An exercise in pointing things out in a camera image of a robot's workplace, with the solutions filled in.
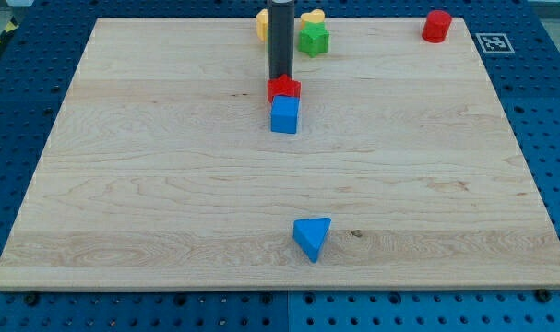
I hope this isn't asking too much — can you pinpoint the blue triangle block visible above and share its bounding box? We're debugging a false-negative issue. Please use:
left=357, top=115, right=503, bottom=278
left=292, top=218, right=331, bottom=263

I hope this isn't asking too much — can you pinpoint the yellow block behind rod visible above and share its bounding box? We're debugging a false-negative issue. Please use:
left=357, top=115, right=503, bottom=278
left=256, top=9, right=268, bottom=42

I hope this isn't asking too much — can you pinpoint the yellow heart block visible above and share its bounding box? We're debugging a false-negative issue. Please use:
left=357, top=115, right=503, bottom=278
left=300, top=9, right=326, bottom=29

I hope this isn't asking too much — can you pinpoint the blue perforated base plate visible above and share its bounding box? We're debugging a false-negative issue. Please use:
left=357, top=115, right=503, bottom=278
left=0, top=0, right=560, bottom=331

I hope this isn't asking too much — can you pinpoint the red cylinder block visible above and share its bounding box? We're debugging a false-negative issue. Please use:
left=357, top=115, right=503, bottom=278
left=422, top=10, right=452, bottom=43

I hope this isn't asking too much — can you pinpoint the light wooden board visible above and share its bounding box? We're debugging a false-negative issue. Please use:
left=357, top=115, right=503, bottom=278
left=0, top=18, right=560, bottom=291

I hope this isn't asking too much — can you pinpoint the red star block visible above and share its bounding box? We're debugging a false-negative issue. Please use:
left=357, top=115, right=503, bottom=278
left=267, top=74, right=302, bottom=103

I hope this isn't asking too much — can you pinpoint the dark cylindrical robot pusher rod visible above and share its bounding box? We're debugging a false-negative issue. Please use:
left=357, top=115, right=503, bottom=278
left=267, top=0, right=295, bottom=79

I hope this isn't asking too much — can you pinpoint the blue cube block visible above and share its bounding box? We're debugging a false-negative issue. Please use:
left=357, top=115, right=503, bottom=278
left=270, top=95, right=300, bottom=134

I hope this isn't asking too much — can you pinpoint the green star block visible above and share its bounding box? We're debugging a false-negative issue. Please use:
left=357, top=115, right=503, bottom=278
left=297, top=22, right=330, bottom=57

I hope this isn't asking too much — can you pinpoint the white fiducial marker tag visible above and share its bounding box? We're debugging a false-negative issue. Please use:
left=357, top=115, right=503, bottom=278
left=475, top=32, right=515, bottom=54

